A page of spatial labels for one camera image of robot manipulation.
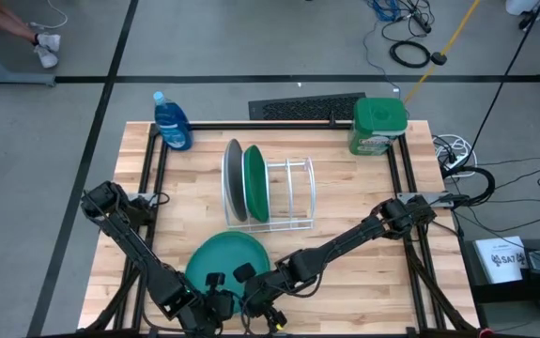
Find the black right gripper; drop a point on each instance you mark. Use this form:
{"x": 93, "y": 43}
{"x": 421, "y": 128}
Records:
{"x": 265, "y": 291}

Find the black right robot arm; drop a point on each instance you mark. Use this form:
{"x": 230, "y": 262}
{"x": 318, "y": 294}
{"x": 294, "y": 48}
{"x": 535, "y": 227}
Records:
{"x": 344, "y": 239}

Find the green Cascade detergent tub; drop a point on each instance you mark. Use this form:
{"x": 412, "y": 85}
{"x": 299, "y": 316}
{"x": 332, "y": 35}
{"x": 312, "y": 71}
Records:
{"x": 378, "y": 117}

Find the person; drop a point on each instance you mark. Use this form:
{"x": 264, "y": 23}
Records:
{"x": 2, "y": 19}

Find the white printed booklet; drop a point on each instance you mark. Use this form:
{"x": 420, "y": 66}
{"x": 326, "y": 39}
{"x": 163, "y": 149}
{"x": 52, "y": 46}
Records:
{"x": 499, "y": 260}

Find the black round floor plug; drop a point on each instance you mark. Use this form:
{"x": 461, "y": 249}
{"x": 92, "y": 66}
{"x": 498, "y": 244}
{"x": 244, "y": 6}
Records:
{"x": 438, "y": 58}

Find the black equipment cart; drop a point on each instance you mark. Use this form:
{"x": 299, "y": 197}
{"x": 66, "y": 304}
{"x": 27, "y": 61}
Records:
{"x": 509, "y": 293}

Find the dark green plate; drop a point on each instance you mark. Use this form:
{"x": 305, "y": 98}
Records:
{"x": 222, "y": 258}
{"x": 256, "y": 185}

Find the white power strip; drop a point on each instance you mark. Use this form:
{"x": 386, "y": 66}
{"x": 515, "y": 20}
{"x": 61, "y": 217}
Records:
{"x": 457, "y": 162}

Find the black aluminium table frame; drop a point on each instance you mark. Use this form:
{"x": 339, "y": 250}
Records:
{"x": 274, "y": 126}

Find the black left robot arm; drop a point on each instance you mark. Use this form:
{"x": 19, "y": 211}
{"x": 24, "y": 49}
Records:
{"x": 128, "y": 239}

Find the black floor vent grate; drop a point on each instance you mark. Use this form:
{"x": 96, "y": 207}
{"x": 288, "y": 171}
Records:
{"x": 307, "y": 107}

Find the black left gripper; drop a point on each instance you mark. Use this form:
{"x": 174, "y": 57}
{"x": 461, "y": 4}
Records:
{"x": 211, "y": 312}

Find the blue dish soap bottle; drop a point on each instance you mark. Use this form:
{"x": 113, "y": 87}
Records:
{"x": 173, "y": 124}

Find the grey plate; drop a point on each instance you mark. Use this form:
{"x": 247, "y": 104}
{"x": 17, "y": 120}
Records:
{"x": 234, "y": 180}

